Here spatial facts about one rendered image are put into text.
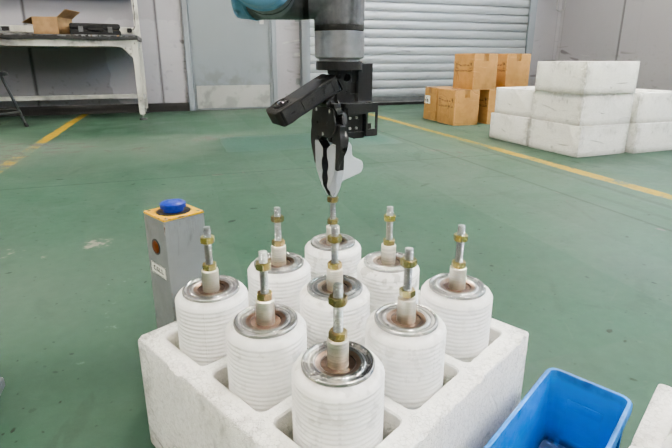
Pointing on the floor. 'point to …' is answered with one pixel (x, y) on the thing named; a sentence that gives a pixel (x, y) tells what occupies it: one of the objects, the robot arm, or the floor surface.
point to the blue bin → (565, 415)
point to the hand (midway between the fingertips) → (327, 188)
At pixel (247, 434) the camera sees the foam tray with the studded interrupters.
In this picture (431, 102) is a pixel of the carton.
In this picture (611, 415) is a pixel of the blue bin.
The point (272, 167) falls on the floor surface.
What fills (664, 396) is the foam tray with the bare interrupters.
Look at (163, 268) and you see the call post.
